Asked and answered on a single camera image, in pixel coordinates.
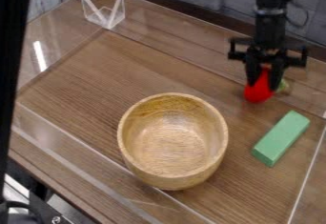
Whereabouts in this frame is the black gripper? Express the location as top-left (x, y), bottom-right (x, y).
top-left (229, 37), bottom-right (309, 91)

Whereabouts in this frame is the red plush strawberry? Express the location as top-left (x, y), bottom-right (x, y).
top-left (243, 67), bottom-right (290, 103)

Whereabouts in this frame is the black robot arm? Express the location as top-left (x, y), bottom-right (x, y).
top-left (229, 0), bottom-right (309, 91)

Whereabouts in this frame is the green rectangular block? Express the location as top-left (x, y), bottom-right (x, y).
top-left (251, 111), bottom-right (312, 167)

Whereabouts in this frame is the wooden bowl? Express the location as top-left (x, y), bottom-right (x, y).
top-left (118, 92), bottom-right (230, 191)

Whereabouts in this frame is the clear acrylic tray wall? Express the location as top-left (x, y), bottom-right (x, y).
top-left (11, 0), bottom-right (326, 224)

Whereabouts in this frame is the clear acrylic corner bracket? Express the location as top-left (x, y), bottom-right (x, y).
top-left (80, 0), bottom-right (126, 30)

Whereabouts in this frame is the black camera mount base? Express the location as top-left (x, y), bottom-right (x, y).
top-left (30, 192), bottom-right (74, 224)

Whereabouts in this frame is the black cable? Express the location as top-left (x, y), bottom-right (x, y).
top-left (4, 200), bottom-right (43, 224)

